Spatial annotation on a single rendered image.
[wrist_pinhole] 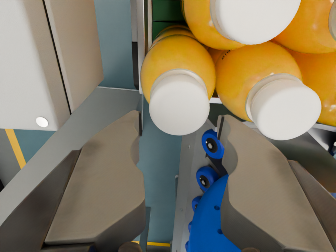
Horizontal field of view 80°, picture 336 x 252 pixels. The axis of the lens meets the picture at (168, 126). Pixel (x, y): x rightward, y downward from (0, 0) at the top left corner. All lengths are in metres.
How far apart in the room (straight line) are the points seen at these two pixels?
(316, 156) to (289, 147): 0.03
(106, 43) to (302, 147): 1.12
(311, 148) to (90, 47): 0.31
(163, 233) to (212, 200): 2.11
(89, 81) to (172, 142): 1.33
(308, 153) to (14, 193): 0.70
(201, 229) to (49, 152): 0.68
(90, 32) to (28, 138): 1.66
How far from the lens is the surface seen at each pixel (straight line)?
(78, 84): 0.17
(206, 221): 0.27
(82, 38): 0.18
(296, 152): 0.33
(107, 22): 1.26
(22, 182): 0.76
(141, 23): 0.23
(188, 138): 0.41
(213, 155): 0.31
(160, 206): 2.02
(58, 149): 0.84
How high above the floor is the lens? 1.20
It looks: 58 degrees down
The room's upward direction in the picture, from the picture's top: 177 degrees counter-clockwise
